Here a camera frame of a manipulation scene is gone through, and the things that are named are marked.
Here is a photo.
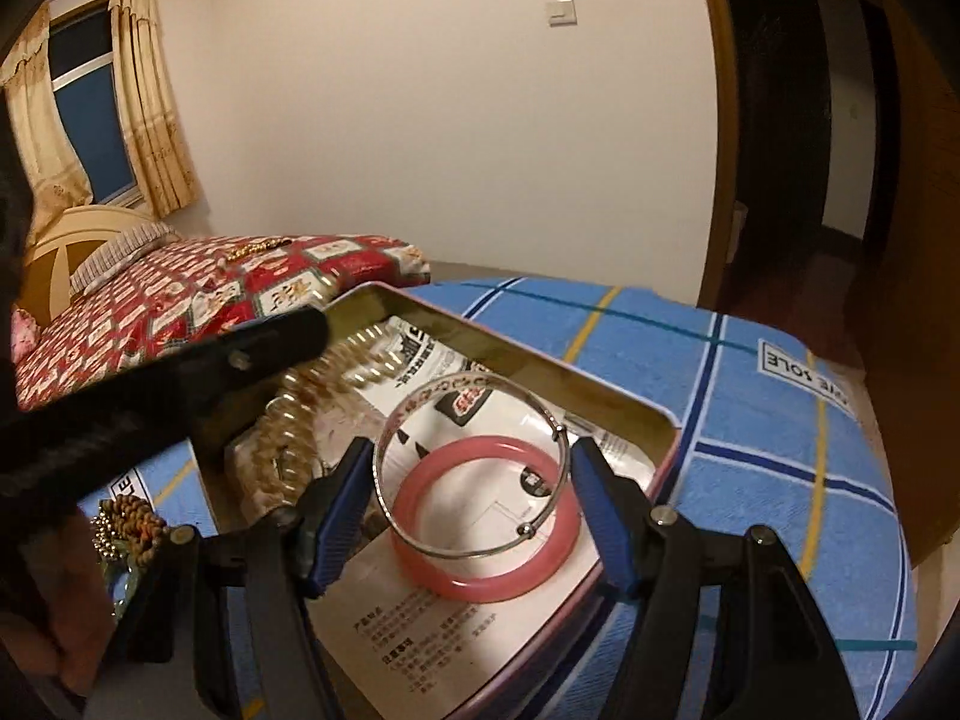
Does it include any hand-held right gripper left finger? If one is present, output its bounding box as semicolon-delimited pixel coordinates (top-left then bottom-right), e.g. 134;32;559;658
112;436;376;720

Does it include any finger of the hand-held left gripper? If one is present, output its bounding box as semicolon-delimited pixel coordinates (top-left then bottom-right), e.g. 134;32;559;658
142;310;329;430

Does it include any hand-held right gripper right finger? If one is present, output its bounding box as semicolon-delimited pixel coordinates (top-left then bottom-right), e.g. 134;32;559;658
570;436;863;720

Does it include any silver bangle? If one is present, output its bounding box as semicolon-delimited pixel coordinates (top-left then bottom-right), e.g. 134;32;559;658
373;373;572;560

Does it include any brown wooden bead necklace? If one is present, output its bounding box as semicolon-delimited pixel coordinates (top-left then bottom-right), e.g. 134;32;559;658
90;495;170;578

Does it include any rectangular metal tin box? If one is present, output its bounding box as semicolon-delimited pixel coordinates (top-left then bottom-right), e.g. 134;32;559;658
191;281;683;720

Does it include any person's left hand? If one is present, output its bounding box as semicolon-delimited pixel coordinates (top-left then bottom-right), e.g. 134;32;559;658
0;510;115;700

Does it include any red printed bed sheet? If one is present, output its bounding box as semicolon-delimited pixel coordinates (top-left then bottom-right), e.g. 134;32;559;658
11;234;432;413

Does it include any pink pillow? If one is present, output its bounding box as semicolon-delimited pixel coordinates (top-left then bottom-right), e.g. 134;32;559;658
11;307;46;368

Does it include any blue plaid blanket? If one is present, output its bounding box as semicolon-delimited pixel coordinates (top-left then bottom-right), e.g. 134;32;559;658
97;277;920;720

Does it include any pink bangle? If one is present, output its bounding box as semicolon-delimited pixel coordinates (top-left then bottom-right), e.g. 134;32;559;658
390;435;582;602

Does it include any printed paper leaflet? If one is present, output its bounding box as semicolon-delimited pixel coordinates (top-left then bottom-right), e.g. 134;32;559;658
225;315;653;720

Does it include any striped pillow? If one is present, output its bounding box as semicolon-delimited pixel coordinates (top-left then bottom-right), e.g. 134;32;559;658
69;221;182;297

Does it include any cream wooden headboard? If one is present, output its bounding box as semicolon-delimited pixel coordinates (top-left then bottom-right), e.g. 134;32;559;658
15;204;162;327

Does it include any narrow beige curtain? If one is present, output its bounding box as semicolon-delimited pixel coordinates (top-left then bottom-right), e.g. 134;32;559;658
109;0;197;218

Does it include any window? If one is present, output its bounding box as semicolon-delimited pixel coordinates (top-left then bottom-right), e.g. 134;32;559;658
46;4;143;209

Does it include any wide beige curtain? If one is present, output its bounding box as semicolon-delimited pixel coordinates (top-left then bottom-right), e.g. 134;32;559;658
0;4;95;241

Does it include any wooden door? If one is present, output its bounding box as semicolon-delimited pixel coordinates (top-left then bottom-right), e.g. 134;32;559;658
844;0;960;563

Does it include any gold bead bracelet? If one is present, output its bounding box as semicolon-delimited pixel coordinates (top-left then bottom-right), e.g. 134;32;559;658
225;238;293;260

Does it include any wooden door frame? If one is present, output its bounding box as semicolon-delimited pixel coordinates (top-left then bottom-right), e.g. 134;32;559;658
690;0;751;308

